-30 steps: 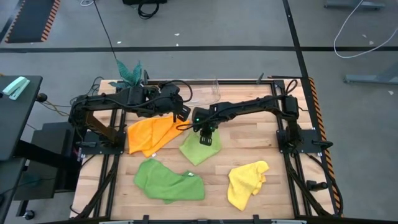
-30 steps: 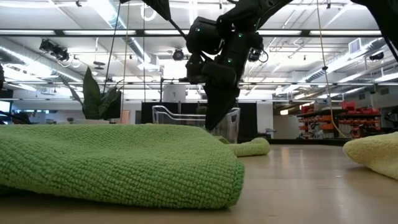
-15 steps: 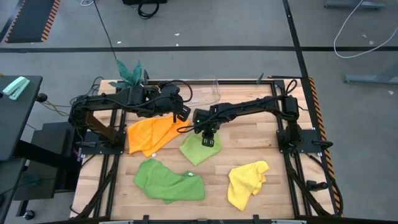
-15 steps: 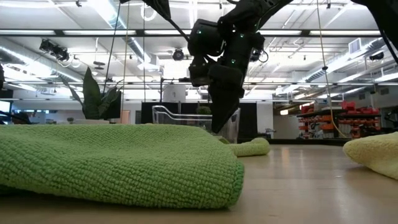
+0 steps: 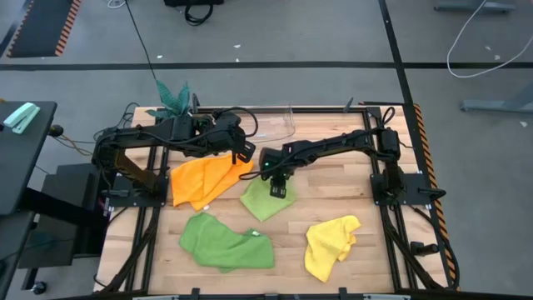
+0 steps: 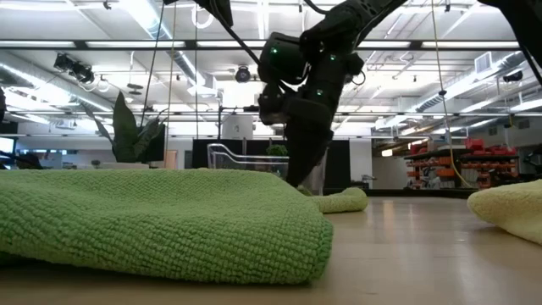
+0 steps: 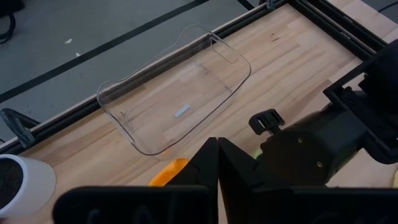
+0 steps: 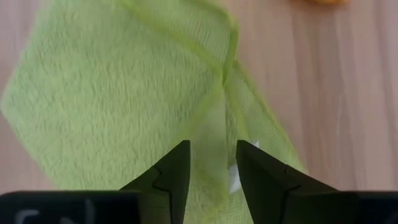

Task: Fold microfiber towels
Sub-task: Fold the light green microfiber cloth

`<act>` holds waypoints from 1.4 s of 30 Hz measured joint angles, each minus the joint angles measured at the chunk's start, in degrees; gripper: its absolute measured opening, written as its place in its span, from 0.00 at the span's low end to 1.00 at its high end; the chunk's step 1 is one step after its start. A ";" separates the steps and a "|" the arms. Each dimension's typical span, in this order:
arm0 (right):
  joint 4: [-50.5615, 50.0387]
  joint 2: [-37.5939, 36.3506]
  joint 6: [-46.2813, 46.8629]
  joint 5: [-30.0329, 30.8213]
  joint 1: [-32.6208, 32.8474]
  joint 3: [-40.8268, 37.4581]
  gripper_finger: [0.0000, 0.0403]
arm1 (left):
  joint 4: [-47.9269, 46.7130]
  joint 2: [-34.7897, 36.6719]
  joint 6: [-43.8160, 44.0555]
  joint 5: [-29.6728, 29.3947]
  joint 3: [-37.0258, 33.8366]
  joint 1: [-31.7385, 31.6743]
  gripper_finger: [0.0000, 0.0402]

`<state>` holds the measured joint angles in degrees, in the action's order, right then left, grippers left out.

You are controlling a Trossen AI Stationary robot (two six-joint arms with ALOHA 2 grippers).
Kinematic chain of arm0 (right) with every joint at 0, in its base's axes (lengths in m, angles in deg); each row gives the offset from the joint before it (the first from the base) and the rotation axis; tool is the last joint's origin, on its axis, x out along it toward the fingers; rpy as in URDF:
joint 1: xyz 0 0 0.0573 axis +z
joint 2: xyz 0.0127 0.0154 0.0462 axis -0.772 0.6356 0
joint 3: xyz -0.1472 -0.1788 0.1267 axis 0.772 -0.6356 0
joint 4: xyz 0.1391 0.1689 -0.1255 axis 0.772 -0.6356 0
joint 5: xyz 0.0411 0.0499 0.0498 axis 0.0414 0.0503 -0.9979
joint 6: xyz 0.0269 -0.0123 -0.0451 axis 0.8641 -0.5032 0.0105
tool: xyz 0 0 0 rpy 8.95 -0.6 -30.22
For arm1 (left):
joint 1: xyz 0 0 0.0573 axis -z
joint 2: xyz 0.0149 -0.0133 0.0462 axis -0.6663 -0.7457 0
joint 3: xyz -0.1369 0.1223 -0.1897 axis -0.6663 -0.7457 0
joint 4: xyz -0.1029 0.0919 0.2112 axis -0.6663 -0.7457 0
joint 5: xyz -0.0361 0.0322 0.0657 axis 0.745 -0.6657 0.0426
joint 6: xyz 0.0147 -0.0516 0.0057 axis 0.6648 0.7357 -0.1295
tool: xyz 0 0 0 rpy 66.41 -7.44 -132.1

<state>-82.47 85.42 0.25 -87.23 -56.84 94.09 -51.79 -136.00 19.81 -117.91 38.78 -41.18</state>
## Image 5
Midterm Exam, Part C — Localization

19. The light green microfiber towel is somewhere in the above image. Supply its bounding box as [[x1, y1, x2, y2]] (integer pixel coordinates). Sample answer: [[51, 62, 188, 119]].
[[239, 176, 298, 223]]

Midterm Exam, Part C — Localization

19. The orange microfiber towel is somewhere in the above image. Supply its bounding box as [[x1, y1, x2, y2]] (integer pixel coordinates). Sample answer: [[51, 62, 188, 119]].
[[170, 152, 254, 213]]

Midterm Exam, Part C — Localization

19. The yellow microfiber towel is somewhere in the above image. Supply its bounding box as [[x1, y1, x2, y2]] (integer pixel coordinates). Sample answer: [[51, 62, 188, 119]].
[[304, 214, 361, 284]]

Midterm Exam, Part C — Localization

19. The dark green microfiber towel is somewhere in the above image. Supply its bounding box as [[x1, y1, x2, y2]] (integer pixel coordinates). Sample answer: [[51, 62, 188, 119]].
[[179, 212, 276, 274]]

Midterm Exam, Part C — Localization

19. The clear plastic bin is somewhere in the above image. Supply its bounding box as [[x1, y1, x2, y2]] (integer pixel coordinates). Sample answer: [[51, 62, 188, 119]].
[[231, 102, 297, 143]]

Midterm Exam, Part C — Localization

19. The artificial plant in white pot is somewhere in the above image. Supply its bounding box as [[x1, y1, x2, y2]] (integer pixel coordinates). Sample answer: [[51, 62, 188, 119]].
[[145, 80, 193, 122]]

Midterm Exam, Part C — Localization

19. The black equipment cart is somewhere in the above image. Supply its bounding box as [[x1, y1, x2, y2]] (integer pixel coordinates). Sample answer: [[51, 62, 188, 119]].
[[17, 162, 110, 270]]

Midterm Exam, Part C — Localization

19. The black side desk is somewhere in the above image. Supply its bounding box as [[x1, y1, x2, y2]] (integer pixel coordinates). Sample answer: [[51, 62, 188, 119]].
[[0, 98, 58, 217]]

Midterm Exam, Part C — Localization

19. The mint green stapler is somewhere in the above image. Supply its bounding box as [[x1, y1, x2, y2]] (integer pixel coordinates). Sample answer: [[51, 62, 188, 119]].
[[2, 102, 42, 135]]

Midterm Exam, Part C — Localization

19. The black mat with orange edge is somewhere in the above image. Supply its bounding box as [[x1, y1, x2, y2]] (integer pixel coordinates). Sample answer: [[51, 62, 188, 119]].
[[5, 0, 83, 58]]

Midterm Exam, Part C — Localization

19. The grey desk foot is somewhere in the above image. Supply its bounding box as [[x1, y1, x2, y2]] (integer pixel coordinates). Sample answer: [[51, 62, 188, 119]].
[[459, 79, 533, 115], [433, 0, 521, 13]]

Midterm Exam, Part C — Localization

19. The black caster wheel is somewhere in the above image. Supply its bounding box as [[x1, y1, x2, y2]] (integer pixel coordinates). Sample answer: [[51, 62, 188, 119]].
[[29, 280, 48, 297]]

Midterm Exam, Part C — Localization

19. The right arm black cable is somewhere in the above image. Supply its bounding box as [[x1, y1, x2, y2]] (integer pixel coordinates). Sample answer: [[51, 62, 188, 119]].
[[238, 164, 271, 182]]

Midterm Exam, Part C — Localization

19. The black and yellow cable bundle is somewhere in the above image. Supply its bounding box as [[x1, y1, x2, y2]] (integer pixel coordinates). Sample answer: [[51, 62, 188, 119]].
[[62, 101, 142, 158]]

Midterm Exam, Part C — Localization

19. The coiled black floor cable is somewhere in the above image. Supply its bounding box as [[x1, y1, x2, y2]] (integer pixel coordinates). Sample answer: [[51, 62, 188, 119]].
[[183, 2, 215, 28]]

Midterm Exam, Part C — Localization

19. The thin black hanging cable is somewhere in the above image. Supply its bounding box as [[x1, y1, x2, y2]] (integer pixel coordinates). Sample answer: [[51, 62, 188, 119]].
[[123, 0, 159, 83]]

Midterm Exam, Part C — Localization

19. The black clamp handle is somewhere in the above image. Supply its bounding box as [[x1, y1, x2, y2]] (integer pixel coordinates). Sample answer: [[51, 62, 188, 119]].
[[409, 240, 441, 258]]

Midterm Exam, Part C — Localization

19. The orange black cable protector strip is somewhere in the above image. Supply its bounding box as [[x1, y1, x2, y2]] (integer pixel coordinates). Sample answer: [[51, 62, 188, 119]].
[[411, 102, 461, 292]]

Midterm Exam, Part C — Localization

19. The long white floor cable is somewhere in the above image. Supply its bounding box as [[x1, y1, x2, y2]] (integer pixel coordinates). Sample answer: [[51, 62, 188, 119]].
[[446, 0, 533, 79]]

